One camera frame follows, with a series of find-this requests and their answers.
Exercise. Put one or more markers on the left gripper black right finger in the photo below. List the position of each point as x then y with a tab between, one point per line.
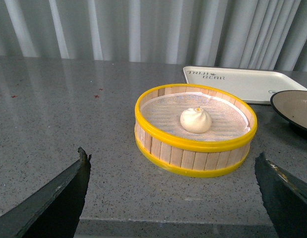
284	197

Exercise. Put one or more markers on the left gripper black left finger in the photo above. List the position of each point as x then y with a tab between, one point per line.
54	210

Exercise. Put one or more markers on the beige plate with black rim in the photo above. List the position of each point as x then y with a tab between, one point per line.
292	106

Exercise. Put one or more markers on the white steamed bun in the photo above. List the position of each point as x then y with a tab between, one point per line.
195	120

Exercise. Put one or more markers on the white bear print tray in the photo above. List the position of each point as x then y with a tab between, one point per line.
251	86

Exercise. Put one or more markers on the yellow rimmed bamboo steamer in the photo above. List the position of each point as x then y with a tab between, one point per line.
162	139

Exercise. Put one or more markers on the white steamer liner cloth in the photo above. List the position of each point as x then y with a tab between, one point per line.
228	122

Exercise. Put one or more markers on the grey pleated curtain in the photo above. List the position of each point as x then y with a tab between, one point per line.
254	34

